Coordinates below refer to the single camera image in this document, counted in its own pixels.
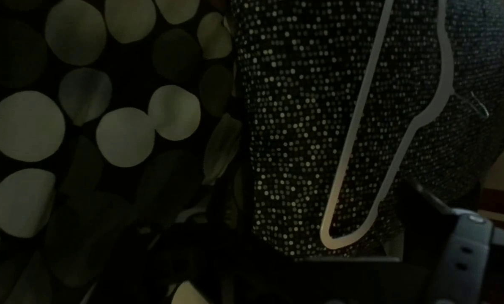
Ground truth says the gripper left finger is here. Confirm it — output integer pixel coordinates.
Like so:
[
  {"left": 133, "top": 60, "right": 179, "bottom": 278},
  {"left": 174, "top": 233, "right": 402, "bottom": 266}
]
[{"left": 132, "top": 207, "right": 236, "bottom": 304}]

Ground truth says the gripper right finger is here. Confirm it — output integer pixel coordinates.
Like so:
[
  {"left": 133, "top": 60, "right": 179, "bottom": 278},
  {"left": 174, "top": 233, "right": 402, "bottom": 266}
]
[{"left": 428, "top": 207, "right": 497, "bottom": 304}]

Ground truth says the white clothes hanger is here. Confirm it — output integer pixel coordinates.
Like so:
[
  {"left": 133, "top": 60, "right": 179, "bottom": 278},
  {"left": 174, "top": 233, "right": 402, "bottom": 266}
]
[{"left": 318, "top": 0, "right": 492, "bottom": 251}]

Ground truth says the dark pillow with small dots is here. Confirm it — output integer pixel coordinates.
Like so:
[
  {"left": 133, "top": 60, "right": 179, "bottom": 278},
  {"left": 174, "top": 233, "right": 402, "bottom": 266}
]
[{"left": 228, "top": 0, "right": 504, "bottom": 263}]

